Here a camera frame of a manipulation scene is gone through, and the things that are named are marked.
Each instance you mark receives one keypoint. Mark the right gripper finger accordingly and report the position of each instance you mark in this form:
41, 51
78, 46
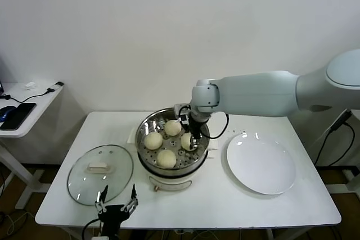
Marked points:
199, 135
193, 142

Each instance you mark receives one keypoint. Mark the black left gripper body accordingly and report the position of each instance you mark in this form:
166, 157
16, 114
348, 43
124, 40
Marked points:
114, 214

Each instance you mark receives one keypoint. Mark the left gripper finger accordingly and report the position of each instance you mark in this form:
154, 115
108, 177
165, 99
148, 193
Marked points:
101, 199
132, 199

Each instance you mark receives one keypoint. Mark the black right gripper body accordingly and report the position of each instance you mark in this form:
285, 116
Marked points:
197, 124

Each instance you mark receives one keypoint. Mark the white steamed baozi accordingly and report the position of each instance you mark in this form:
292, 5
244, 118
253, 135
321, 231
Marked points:
166, 159
172, 127
153, 140
185, 141

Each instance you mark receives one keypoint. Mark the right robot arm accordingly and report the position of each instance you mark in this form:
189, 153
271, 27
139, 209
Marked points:
253, 94

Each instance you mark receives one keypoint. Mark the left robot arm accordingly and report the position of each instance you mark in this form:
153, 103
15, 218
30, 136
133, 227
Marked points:
111, 231

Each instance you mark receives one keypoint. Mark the perforated steel steamer basket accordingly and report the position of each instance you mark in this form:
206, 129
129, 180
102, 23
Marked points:
149, 158

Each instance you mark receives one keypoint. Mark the white electric cooker base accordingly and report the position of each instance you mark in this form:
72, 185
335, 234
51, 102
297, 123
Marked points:
168, 181

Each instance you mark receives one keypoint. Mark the white round plate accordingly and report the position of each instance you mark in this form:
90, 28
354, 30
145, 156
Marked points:
261, 164

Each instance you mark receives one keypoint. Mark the white side table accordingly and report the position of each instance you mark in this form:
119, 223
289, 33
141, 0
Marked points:
42, 105

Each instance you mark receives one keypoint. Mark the black smartphone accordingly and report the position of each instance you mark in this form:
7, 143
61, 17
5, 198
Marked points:
19, 116

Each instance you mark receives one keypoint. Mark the small black white adapter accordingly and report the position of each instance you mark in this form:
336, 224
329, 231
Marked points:
55, 86

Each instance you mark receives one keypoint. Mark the blue computer mouse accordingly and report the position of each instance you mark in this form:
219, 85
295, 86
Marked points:
6, 112

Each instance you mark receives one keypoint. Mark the crumpled white tissue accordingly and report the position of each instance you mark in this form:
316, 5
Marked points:
31, 86

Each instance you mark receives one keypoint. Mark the white desk with legs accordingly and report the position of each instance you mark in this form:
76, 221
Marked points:
346, 168

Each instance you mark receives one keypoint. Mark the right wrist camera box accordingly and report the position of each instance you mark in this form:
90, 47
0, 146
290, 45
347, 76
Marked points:
178, 109

